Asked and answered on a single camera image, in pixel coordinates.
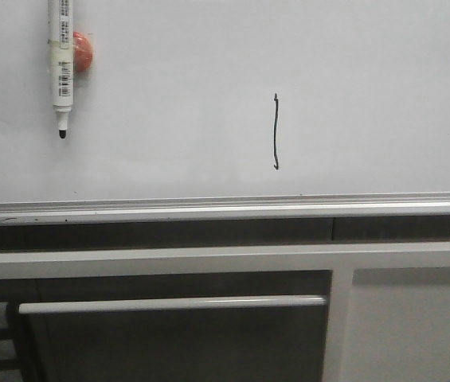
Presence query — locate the aluminium whiteboard tray rail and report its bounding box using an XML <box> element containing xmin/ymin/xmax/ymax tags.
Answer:
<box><xmin>0</xmin><ymin>192</ymin><xmax>450</xmax><ymax>226</ymax></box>

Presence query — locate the white whiteboard surface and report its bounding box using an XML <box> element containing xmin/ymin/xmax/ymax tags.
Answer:
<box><xmin>0</xmin><ymin>1</ymin><xmax>450</xmax><ymax>203</ymax></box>

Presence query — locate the white black-tip marker pen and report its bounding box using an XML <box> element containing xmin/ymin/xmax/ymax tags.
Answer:
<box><xmin>48</xmin><ymin>0</ymin><xmax>74</xmax><ymax>139</ymax></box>

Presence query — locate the white horizontal round bar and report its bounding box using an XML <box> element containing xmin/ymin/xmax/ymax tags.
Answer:
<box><xmin>18</xmin><ymin>294</ymin><xmax>328</xmax><ymax>315</ymax></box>

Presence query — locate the red round magnet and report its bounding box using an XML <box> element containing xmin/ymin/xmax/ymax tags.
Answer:
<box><xmin>73</xmin><ymin>32</ymin><xmax>93</xmax><ymax>73</ymax></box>

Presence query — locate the white metal stand frame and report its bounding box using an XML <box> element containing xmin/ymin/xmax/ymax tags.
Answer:
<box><xmin>0</xmin><ymin>242</ymin><xmax>450</xmax><ymax>381</ymax></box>

